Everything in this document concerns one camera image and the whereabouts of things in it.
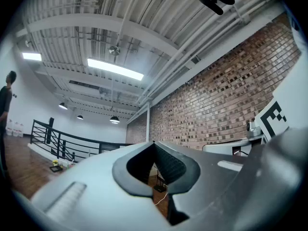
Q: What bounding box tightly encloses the white column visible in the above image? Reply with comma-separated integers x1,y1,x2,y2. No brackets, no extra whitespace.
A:
145,102,151,143

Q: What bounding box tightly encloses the black router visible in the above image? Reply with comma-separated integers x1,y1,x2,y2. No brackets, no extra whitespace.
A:
154,173,168,193

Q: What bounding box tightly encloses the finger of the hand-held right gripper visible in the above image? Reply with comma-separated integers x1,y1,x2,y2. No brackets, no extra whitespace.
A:
202,138,251,157

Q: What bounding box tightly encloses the black metal railing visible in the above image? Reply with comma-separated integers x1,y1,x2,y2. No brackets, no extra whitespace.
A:
30,117,132,164

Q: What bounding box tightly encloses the long ceiling light panel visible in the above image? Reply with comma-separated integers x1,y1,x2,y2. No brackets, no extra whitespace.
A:
87,57,144,81

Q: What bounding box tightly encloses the grey gripper-mounted camera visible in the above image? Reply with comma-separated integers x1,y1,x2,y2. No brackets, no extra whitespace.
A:
246,120,262,139

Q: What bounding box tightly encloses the black head-worn camera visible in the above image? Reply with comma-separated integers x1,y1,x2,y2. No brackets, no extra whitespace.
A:
198,0,235,16

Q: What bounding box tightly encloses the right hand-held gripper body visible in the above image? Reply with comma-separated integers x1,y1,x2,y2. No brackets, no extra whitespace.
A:
245,94,291,145

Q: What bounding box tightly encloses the small ceiling light panel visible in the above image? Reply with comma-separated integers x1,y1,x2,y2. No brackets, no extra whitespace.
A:
22,52,43,62

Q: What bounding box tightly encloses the ceiling air vent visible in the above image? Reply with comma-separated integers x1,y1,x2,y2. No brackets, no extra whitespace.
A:
69,79,101,90

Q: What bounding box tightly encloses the round metal ceiling fixture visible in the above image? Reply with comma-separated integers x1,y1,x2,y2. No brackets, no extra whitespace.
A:
108,45,121,57

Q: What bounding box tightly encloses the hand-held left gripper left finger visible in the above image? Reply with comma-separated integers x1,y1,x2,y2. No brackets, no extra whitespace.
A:
30,141,174,231

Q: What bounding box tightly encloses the person's white t-shirt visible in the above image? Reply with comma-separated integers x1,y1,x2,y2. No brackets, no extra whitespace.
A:
273,6,308,130

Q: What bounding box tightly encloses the white cable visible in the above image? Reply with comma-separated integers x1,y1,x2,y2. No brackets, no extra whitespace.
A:
154,192,170,206

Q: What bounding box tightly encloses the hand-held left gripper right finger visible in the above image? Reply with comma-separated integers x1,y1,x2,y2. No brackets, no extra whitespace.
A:
154,141,251,231

